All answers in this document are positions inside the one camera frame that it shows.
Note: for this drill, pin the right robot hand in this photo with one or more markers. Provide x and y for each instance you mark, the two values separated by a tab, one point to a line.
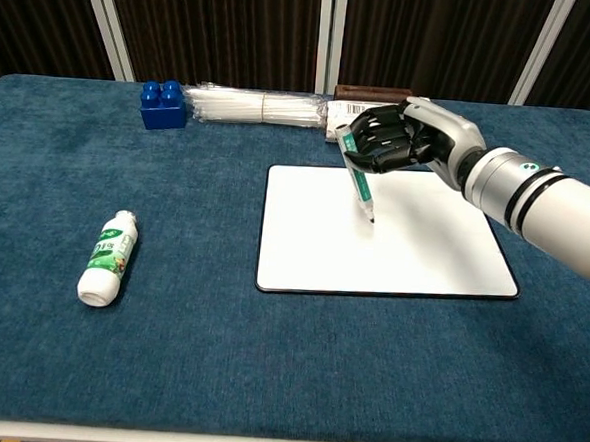
430	134

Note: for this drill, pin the green white marker pen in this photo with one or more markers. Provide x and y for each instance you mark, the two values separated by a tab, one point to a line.
358	180

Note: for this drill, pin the brown rectangular box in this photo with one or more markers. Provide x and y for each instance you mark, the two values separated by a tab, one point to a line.
368	92

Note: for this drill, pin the yellow-capped white label bottle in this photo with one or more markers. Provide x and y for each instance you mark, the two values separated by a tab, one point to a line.
342	115

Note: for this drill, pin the white dry-erase board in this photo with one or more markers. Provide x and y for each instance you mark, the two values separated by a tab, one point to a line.
423	249

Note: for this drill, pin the bundle of white straws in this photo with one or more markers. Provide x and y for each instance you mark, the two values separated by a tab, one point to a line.
252	107

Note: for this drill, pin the dark brown curtain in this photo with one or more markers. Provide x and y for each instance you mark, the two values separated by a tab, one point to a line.
222	26

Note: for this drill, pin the blue toy building brick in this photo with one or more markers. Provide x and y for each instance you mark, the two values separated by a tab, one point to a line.
162	108

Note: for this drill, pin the blue table cloth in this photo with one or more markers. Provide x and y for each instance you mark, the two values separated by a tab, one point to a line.
166	353

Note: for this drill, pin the small white green-label bottle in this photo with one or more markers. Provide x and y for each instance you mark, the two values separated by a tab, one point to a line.
107	262

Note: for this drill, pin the white metal frame post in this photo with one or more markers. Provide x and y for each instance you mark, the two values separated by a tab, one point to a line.
541	51
107	19
331	33

